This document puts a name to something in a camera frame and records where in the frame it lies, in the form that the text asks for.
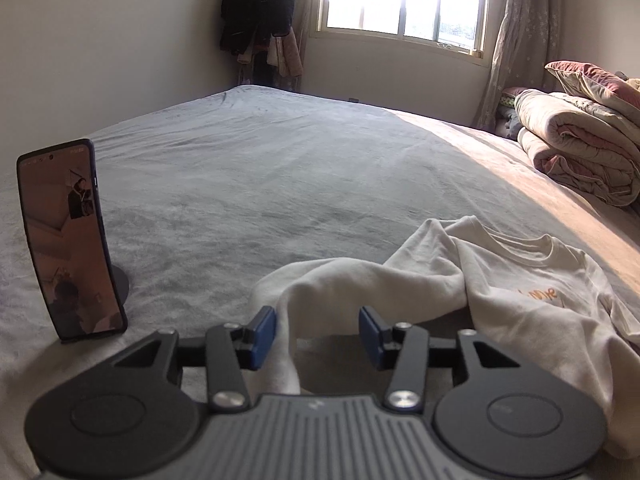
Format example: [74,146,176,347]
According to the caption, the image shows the white Winnie the Pooh sweatshirt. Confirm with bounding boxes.
[250,216,639,458]

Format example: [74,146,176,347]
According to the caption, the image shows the dark clothes hanging in corner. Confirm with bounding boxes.
[219,0,303,91]

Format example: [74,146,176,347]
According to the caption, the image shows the black phone stand base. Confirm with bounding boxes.
[112,264,130,304]

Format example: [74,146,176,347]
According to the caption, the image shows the grey bed sheet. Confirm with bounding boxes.
[1,86,639,479]

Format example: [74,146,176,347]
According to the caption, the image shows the black smartphone on stand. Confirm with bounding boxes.
[16,139,128,342]

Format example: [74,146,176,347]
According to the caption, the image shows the folded beige pink comforter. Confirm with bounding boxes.
[515,89,639,208]

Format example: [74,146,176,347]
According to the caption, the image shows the pink grey pillow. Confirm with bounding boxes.
[544,61,640,126]

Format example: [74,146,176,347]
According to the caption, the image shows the window with bars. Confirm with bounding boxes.
[317,0,487,58]

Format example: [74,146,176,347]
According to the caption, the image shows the beige patterned curtain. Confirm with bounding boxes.
[473,0,561,131]

